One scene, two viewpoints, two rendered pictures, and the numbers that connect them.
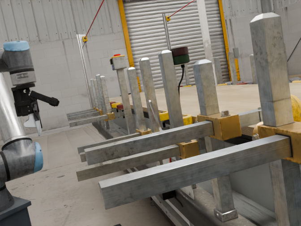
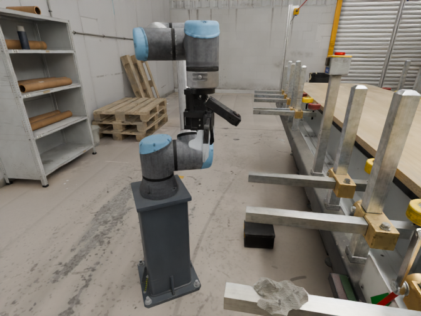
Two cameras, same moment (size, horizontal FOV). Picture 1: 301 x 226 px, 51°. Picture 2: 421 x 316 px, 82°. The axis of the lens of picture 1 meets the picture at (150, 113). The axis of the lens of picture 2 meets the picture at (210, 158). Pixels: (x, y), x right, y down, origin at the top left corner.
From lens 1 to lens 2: 0.63 m
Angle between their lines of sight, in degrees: 29
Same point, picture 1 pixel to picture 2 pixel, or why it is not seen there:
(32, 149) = not seen: hidden behind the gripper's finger
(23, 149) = not seen: hidden behind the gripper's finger
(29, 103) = (201, 116)
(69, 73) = (269, 42)
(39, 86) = (241, 49)
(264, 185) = not seen: outside the picture
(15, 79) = (190, 79)
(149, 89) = (393, 148)
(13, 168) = (181, 163)
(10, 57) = (189, 46)
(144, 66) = (403, 108)
